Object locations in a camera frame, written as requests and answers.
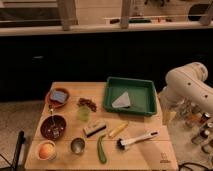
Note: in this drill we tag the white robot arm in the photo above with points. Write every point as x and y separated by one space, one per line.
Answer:
186 83

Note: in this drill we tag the wooden scrub brush block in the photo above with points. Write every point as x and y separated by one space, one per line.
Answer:
93 128

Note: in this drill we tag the grey folded cloth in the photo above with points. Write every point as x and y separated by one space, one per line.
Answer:
122 101

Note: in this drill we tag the green plastic tray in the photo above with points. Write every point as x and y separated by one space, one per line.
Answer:
141 93

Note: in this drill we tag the brown dried food pile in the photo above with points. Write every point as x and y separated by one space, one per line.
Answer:
87 102

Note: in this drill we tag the translucent green cup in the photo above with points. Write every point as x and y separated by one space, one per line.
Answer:
83 113

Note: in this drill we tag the blue sponge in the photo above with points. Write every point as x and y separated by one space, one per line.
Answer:
58 96

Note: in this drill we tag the orange-brown small plate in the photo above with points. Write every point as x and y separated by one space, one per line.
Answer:
53 103

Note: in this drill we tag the green cucumber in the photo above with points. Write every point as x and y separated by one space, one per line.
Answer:
101 154

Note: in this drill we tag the small metal cup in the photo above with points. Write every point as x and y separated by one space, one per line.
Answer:
78 146

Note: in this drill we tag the dark brown bowl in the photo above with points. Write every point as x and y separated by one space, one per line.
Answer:
46 127

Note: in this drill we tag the metal fork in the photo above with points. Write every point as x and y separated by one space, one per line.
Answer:
54 128

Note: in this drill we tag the orange fruit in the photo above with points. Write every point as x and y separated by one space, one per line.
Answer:
46 151

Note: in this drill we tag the small wooden bowl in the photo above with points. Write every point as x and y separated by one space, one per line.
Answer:
38 149

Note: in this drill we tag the spice bottle rack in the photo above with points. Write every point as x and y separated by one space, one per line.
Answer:
191 130

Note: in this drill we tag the black stand left of table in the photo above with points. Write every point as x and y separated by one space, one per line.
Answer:
18 154

